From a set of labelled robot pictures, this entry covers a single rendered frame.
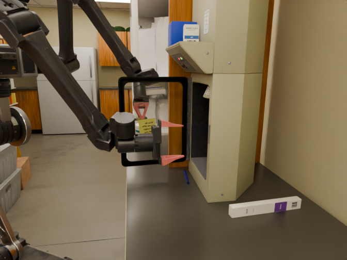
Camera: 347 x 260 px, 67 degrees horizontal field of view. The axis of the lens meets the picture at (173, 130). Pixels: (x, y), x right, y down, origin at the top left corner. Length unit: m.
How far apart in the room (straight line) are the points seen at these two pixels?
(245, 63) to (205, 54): 0.14
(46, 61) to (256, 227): 0.79
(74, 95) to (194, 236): 0.54
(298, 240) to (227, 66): 0.57
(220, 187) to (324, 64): 0.59
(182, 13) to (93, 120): 0.68
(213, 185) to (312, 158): 0.42
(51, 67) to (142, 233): 0.54
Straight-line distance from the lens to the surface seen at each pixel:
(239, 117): 0.94
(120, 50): 1.22
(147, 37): 2.26
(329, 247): 0.92
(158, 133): 0.79
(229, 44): 0.91
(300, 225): 0.98
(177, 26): 1.07
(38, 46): 0.81
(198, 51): 0.88
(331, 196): 1.12
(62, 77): 0.80
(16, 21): 0.81
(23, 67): 1.48
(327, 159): 1.11
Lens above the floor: 1.43
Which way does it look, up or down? 14 degrees down
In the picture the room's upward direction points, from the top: straight up
